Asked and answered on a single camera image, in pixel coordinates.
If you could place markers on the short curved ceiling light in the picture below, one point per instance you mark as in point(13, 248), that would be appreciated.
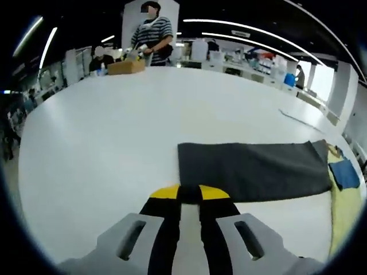
point(252, 41)

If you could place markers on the white flat strip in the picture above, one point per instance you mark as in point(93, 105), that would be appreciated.
point(301, 121)

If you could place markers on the blue plastic container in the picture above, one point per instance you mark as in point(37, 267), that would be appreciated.
point(290, 79)

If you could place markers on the ceiling air vent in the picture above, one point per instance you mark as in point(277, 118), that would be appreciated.
point(241, 33)

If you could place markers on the long curved ceiling light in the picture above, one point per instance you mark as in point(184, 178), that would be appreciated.
point(258, 31)

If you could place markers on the yellow grey blue garment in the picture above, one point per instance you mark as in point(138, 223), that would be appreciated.
point(252, 172)

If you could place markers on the white counter cabinets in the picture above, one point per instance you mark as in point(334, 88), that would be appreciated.
point(252, 76)

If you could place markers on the brown cardboard box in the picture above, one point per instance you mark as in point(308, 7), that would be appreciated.
point(126, 68)

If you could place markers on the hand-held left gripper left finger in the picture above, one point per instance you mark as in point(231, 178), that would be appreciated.
point(134, 240)

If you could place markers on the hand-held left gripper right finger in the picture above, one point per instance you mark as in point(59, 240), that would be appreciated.
point(246, 240)

